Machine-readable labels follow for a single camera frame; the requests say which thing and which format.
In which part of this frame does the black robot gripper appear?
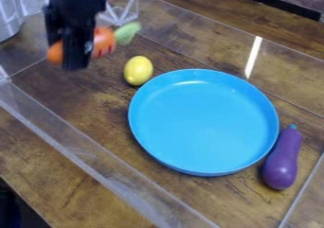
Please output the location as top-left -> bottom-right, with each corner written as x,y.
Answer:
44,0 -> 106,70

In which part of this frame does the orange toy carrot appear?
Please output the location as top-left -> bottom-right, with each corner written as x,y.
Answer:
46,21 -> 144,66

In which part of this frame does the blue round tray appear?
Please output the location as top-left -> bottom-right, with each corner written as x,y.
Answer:
127,69 -> 279,177

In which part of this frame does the white grey curtain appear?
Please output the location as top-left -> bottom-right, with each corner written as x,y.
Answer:
0,0 -> 50,43

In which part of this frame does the yellow toy lemon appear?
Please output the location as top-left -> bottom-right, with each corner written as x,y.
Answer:
125,56 -> 153,86

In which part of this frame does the purple toy eggplant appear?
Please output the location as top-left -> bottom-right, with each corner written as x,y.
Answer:
263,124 -> 303,190

